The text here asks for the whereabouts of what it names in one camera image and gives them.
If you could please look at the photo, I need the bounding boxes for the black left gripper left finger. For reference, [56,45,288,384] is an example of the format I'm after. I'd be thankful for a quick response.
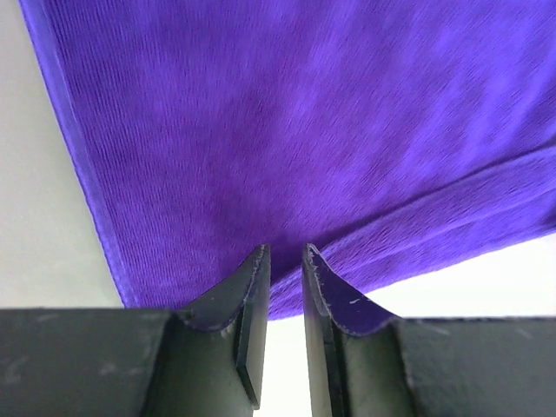
[1,245,270,416]

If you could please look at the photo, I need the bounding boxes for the purple towel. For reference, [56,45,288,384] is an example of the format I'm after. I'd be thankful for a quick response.
[21,1,555,319]

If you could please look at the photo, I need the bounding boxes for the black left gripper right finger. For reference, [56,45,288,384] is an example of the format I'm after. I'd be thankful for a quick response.
[302,245,555,416]

